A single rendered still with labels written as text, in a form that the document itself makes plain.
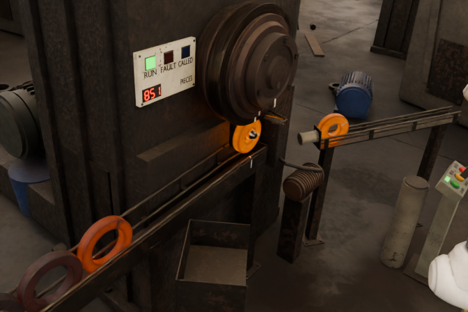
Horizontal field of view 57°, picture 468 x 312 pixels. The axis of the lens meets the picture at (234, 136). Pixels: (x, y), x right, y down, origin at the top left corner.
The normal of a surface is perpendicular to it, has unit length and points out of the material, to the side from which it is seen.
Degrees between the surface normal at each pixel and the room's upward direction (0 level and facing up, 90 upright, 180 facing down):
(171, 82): 90
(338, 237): 0
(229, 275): 5
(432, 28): 90
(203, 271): 5
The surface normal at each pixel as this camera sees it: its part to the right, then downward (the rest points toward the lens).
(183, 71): 0.78, 0.35
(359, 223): 0.06, -0.87
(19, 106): 0.50, -0.51
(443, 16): -0.79, 0.26
